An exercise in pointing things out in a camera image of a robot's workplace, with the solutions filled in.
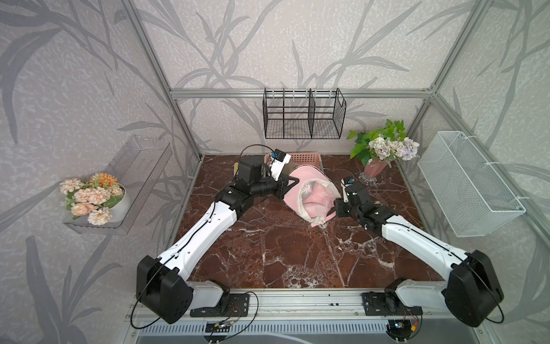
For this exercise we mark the white mesh wall basket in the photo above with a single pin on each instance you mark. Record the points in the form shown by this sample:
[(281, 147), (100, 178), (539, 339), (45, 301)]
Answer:
[(474, 198)]

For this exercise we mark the black wire rack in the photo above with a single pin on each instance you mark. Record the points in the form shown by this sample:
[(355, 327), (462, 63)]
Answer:
[(303, 114)]

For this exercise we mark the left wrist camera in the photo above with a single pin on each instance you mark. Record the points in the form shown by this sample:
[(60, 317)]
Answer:
[(279, 161)]

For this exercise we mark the pink vase with flowers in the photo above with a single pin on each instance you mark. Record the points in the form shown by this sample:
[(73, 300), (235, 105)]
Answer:
[(379, 148)]

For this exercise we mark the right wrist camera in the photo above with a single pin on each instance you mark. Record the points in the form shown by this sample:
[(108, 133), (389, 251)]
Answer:
[(345, 182)]

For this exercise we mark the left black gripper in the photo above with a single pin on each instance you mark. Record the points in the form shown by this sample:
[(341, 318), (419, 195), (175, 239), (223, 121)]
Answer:
[(281, 186)]

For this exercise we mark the white pot peach flowers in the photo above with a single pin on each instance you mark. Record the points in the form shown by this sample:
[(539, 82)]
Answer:
[(100, 199)]

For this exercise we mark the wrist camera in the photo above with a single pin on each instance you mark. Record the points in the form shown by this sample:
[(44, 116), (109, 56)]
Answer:
[(279, 161), (345, 182)]

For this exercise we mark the pink plastic basket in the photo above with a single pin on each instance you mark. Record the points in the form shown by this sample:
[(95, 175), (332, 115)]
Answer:
[(303, 158)]

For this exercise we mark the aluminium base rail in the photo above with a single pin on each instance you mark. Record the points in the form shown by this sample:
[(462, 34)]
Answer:
[(308, 304)]

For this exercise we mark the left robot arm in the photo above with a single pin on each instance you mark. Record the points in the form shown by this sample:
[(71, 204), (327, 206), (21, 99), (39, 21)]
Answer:
[(163, 284)]

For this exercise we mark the clear acrylic shelf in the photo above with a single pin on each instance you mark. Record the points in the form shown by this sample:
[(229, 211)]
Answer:
[(137, 166)]

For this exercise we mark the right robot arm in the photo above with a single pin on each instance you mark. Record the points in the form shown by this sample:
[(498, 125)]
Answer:
[(469, 288)]

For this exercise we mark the pink baseball cap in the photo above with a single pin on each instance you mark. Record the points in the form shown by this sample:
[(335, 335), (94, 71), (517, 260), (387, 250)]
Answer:
[(313, 197)]

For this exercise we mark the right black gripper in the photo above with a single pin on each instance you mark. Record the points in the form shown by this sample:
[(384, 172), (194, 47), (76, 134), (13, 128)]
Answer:
[(338, 207)]

